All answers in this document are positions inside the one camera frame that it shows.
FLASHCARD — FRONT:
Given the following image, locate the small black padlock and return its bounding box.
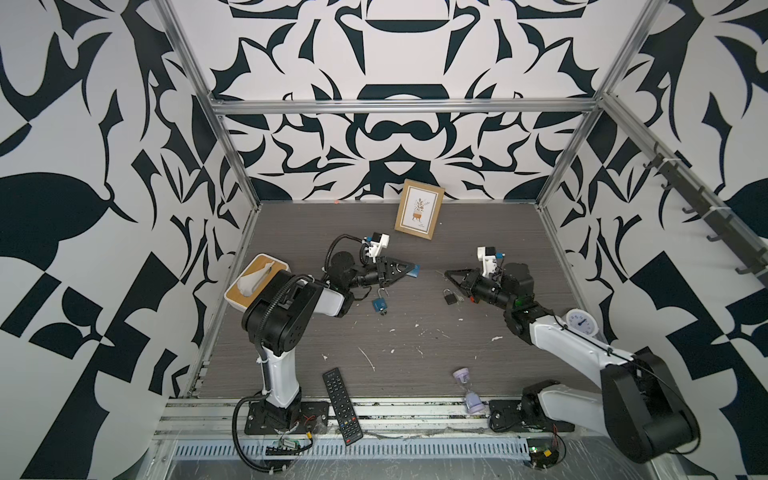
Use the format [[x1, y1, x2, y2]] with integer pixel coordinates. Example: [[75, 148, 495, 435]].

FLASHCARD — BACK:
[[443, 288, 464, 305]]

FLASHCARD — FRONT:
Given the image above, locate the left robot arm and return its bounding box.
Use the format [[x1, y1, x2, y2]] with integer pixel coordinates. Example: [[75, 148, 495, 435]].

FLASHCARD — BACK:
[[224, 232, 418, 433]]

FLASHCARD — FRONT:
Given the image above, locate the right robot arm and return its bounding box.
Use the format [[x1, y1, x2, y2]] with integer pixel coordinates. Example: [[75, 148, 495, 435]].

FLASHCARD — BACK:
[[444, 263, 701, 463]]

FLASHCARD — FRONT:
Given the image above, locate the purple hourglass timer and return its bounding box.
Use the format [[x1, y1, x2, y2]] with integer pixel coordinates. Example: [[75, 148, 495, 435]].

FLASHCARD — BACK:
[[452, 368, 485, 415]]

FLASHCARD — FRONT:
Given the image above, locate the white round clock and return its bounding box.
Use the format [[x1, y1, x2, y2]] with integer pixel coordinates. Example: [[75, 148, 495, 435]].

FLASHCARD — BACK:
[[565, 309, 600, 337]]

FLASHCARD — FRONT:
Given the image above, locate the tissue box wooden lid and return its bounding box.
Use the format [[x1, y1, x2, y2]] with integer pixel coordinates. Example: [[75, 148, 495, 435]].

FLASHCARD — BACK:
[[224, 253, 290, 312]]

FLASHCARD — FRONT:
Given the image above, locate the black remote control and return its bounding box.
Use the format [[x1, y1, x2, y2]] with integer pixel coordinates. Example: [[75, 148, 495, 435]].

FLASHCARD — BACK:
[[322, 368, 364, 446]]

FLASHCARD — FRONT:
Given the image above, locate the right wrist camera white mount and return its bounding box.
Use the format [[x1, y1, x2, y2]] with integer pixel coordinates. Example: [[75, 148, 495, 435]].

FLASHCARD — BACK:
[[477, 246, 505, 278]]

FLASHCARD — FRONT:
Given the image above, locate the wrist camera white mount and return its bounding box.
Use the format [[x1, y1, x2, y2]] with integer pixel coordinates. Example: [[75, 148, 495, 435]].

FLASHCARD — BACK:
[[360, 232, 390, 264], [477, 246, 505, 278]]

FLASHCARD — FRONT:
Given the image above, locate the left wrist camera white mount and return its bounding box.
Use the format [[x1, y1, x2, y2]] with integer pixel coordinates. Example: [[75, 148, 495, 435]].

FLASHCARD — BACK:
[[360, 232, 390, 264]]

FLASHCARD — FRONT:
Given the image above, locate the wooden picture frame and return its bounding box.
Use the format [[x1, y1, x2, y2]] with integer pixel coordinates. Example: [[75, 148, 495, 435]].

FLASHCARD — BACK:
[[394, 179, 445, 240]]

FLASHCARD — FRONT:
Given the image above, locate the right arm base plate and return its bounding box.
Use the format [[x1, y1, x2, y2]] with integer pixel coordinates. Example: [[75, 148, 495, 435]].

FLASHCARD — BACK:
[[488, 398, 576, 433]]

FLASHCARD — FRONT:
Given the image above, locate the white cable duct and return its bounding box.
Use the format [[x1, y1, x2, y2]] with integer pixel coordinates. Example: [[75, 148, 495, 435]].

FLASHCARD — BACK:
[[173, 437, 531, 461]]

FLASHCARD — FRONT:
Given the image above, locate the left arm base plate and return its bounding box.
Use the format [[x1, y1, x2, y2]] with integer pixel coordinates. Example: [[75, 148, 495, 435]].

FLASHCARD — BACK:
[[244, 400, 330, 435]]

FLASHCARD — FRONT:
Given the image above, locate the wall hook rack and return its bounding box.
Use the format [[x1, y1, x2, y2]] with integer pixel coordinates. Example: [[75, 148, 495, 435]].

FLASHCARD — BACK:
[[644, 141, 767, 288]]

